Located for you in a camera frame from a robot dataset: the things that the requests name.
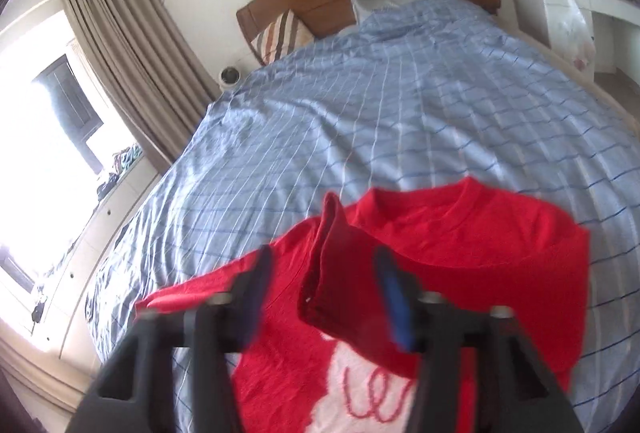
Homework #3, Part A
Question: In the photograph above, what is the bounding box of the light blue pillow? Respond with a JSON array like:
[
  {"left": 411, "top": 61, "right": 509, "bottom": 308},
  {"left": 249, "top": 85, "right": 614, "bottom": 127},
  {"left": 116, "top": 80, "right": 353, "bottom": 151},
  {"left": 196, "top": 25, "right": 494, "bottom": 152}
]
[{"left": 350, "top": 0, "right": 458, "bottom": 26}]

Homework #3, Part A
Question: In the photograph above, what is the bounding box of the blue checked bed blanket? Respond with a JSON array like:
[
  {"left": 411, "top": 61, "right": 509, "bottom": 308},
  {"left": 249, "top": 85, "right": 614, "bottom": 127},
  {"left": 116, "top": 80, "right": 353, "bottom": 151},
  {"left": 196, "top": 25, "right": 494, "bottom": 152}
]
[{"left": 85, "top": 0, "right": 640, "bottom": 429}]

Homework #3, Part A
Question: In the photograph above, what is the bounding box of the beige curtain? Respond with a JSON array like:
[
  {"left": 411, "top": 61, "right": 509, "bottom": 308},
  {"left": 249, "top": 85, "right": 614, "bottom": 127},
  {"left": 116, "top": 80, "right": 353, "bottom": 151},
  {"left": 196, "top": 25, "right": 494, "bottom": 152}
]
[{"left": 62, "top": 0, "right": 213, "bottom": 174}]

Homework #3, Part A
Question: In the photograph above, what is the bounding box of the striped pillow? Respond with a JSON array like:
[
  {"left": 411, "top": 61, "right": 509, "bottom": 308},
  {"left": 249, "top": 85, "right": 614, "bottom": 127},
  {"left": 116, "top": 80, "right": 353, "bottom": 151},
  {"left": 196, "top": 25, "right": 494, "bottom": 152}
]
[{"left": 250, "top": 9, "right": 315, "bottom": 66}]

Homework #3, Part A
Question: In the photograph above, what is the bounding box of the red knit sweater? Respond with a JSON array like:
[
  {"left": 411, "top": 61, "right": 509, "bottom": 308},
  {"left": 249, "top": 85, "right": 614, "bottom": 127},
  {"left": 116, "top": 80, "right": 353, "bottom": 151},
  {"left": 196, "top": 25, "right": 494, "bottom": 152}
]
[{"left": 134, "top": 177, "right": 591, "bottom": 433}]

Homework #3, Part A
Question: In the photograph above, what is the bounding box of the white plastic bag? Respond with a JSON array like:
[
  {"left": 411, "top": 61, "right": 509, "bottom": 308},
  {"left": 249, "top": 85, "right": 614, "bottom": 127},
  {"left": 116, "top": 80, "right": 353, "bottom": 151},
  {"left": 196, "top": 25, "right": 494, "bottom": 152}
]
[{"left": 550, "top": 0, "right": 596, "bottom": 74}]

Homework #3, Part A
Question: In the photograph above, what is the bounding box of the small white round fan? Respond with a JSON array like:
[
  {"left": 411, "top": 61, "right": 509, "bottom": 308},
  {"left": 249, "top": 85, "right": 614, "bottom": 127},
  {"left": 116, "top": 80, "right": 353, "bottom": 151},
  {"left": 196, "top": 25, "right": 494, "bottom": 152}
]
[{"left": 218, "top": 65, "right": 244, "bottom": 89}]

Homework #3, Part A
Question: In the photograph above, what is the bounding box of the white windowsill cabinet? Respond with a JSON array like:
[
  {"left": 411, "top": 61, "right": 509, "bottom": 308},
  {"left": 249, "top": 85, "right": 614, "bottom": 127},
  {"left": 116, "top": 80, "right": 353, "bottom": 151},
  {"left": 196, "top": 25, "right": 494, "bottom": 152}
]
[{"left": 0, "top": 153, "right": 171, "bottom": 364}]

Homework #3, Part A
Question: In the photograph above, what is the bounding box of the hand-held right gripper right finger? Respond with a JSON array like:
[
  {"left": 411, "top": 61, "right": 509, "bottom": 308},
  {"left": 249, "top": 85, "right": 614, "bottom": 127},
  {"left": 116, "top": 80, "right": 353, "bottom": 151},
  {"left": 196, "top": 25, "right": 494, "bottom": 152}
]
[{"left": 372, "top": 245, "right": 586, "bottom": 433}]

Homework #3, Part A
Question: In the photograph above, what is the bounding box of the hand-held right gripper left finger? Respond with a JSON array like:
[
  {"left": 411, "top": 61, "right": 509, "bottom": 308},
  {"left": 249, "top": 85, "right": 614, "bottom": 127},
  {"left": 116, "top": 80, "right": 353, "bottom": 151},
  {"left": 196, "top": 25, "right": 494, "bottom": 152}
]
[{"left": 65, "top": 245, "right": 276, "bottom": 433}]

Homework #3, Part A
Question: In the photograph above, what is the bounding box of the window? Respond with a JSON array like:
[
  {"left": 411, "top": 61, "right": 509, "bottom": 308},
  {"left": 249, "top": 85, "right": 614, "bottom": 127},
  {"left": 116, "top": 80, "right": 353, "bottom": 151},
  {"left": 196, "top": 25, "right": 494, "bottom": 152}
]
[{"left": 0, "top": 10, "right": 146, "bottom": 309}]

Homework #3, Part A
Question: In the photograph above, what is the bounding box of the pile of colourful clutter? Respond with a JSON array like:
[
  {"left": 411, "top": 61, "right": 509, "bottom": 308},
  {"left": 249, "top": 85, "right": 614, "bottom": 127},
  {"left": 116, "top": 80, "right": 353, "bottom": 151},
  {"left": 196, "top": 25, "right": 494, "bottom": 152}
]
[{"left": 97, "top": 145, "right": 146, "bottom": 201}]

